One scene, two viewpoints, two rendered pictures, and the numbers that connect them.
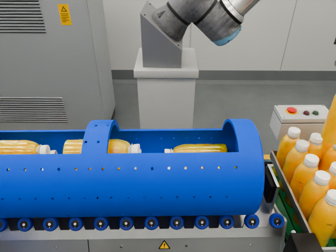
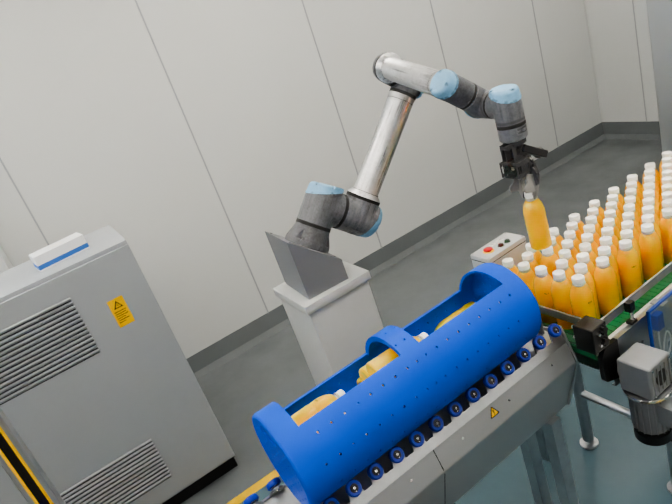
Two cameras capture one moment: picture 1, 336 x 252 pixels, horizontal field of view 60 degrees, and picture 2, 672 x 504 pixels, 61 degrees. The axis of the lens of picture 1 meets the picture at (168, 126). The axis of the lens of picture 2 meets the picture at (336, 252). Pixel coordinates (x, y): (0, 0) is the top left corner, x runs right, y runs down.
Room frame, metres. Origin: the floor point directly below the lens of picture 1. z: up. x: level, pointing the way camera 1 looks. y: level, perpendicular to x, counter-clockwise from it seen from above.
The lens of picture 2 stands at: (-0.62, 0.84, 2.09)
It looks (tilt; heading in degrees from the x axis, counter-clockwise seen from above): 22 degrees down; 335
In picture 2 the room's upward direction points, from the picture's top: 20 degrees counter-clockwise
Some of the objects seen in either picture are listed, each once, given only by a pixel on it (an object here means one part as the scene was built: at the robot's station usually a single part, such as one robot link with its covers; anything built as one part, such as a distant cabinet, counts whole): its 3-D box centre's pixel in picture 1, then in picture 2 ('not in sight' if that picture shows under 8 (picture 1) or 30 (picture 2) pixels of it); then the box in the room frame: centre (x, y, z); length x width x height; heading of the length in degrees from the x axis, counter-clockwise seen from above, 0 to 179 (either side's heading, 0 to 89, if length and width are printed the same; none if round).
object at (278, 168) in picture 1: (289, 193); (543, 310); (0.65, -0.40, 0.96); 0.40 x 0.01 x 0.03; 1
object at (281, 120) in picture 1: (300, 121); (500, 256); (0.94, -0.52, 1.05); 0.20 x 0.10 x 0.10; 91
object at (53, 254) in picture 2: not in sight; (59, 251); (2.38, 0.85, 1.48); 0.24 x 0.12 x 0.08; 97
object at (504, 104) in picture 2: not in sight; (506, 106); (0.71, -0.48, 1.66); 0.10 x 0.09 x 0.12; 172
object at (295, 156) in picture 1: (294, 167); (529, 290); (0.74, -0.44, 0.99); 0.07 x 0.07 x 0.19
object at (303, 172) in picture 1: (302, 183); (546, 295); (0.67, -0.44, 0.99); 0.07 x 0.07 x 0.19
